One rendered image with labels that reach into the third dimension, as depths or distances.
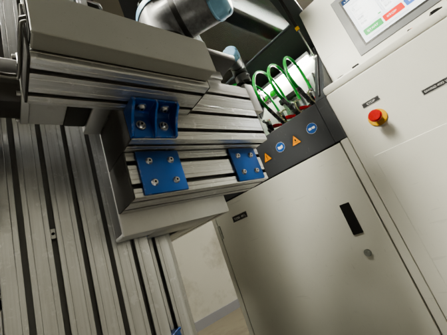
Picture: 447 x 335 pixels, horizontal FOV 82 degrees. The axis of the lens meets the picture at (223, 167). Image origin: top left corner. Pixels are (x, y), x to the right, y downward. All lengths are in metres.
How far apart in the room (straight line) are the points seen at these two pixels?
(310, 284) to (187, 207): 0.60
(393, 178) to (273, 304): 0.65
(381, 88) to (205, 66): 0.61
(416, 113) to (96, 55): 0.80
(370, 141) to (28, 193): 0.88
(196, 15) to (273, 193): 0.66
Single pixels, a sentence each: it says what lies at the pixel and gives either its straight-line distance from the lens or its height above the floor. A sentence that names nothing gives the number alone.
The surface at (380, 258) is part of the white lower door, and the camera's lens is 0.95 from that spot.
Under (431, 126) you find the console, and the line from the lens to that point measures 0.90.
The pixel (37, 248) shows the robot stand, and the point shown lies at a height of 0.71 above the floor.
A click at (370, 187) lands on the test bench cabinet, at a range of 0.91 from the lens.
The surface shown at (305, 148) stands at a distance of 0.98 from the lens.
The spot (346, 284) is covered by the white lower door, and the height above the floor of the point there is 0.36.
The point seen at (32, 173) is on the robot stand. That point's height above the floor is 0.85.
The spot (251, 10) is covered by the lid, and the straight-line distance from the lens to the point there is 1.59.
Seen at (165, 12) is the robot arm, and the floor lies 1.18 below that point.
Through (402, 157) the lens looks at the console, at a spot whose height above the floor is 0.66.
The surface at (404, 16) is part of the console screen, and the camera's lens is 1.27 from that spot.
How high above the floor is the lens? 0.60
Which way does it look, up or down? 17 degrees up
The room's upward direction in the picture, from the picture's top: 20 degrees counter-clockwise
